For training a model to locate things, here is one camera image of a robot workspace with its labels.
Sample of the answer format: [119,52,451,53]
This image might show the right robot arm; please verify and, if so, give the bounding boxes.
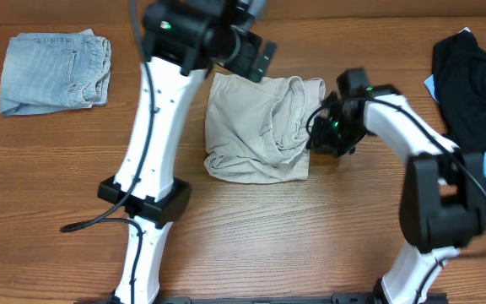
[307,68,486,304]

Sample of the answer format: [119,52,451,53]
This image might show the folded light blue jeans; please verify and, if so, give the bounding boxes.
[0,29,111,116]

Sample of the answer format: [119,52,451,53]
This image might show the beige khaki shorts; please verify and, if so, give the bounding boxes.
[204,73,326,184]

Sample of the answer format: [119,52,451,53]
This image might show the black garment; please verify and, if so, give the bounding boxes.
[432,30,486,153]

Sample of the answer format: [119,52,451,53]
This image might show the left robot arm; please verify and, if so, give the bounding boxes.
[98,1,276,303]

